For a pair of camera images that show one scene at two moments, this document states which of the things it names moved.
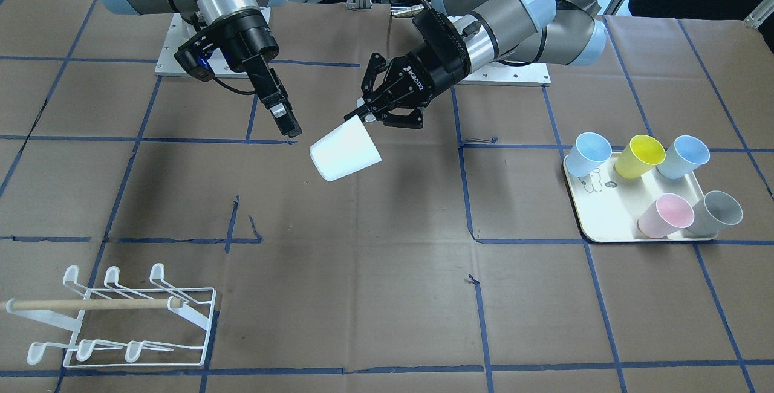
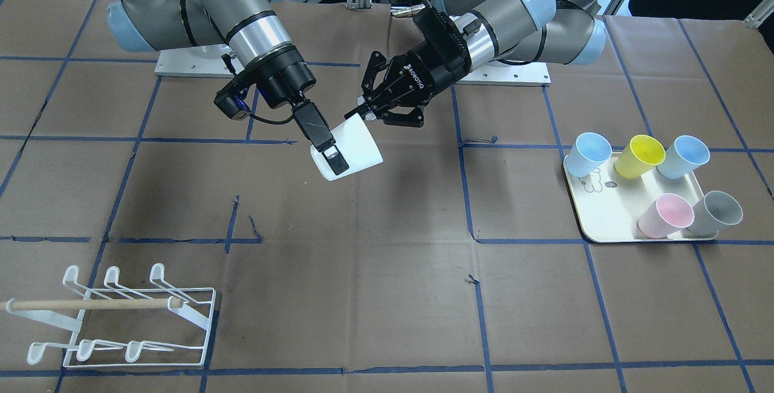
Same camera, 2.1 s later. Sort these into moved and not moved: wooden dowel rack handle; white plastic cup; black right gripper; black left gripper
Moved: black right gripper
Not moved: white plastic cup; wooden dowel rack handle; black left gripper
